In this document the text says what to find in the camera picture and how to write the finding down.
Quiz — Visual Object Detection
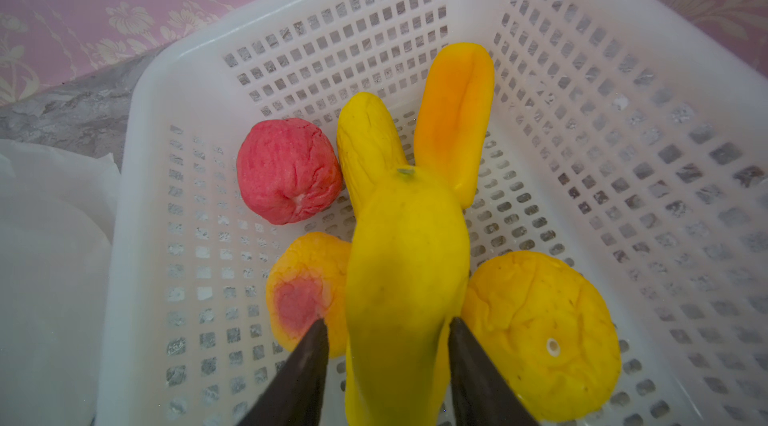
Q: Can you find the pink red fruit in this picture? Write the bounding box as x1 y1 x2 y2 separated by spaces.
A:
236 118 343 225

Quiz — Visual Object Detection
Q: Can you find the yellow orange round fruit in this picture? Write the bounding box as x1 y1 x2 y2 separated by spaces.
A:
461 251 621 422

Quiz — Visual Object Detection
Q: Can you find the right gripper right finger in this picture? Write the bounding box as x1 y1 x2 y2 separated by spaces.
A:
448 317 538 426

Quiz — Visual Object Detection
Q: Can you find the white perforated plastic basket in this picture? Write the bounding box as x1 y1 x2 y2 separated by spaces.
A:
95 0 767 425

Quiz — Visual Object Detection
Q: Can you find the white plastic bag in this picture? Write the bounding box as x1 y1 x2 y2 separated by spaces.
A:
1 139 120 425

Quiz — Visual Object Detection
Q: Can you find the yellow red peach fruit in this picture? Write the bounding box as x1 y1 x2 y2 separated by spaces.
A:
266 232 351 359

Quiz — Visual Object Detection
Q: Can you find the yellow banana fruit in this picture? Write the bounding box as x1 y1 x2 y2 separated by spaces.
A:
345 166 470 425

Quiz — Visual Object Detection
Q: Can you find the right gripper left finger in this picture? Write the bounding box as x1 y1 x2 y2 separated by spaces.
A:
238 319 329 426

